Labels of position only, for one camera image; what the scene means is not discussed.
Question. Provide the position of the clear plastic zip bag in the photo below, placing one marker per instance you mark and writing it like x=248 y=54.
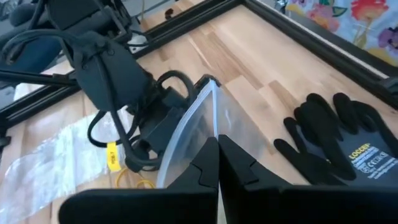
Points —
x=189 y=133

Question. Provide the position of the pile of clear plastic bags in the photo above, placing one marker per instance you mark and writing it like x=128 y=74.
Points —
x=46 y=161

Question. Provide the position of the floral print cloth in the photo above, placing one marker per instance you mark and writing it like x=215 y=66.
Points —
x=342 y=18

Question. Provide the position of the yellow rubber band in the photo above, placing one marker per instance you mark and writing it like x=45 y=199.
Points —
x=146 y=181

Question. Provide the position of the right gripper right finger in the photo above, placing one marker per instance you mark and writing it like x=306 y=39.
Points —
x=280 y=205

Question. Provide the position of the pile of coloured rubber bands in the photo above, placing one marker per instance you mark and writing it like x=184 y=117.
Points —
x=117 y=180

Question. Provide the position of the black work glove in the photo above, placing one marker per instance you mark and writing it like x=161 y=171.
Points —
x=323 y=146
x=348 y=109

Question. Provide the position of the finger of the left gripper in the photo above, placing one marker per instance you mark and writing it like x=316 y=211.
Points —
x=206 y=79

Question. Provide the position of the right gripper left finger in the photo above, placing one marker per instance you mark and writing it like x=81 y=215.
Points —
x=186 y=205

